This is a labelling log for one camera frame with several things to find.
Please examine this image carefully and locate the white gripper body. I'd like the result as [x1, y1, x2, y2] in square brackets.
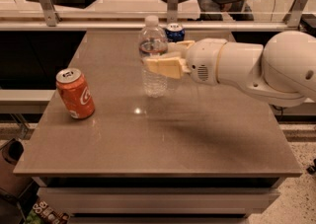
[186, 38, 227, 86]

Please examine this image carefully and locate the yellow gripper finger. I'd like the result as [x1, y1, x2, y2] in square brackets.
[168, 40, 196, 58]
[144, 57, 191, 79]

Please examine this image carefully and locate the clear plastic water bottle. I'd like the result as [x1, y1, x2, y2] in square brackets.
[138, 15, 168, 98]

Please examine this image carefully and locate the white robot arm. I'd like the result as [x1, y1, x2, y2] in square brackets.
[143, 31, 316, 107]

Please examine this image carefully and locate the blue pepsi can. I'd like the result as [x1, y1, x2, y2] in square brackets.
[165, 23, 185, 42]

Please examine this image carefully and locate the orange coke can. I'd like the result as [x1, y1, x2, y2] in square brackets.
[56, 68, 95, 119]

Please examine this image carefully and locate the metal railing with posts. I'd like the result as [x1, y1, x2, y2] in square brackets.
[0, 0, 315, 31]

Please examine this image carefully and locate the grey table drawer unit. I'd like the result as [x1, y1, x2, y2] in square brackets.
[38, 187, 279, 219]

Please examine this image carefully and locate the brown bin on floor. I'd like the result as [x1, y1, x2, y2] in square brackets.
[0, 138, 33, 202]

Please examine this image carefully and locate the magazine on floor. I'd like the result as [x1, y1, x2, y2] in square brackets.
[24, 199, 69, 224]

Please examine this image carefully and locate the black cable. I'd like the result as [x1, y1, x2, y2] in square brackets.
[272, 104, 284, 120]

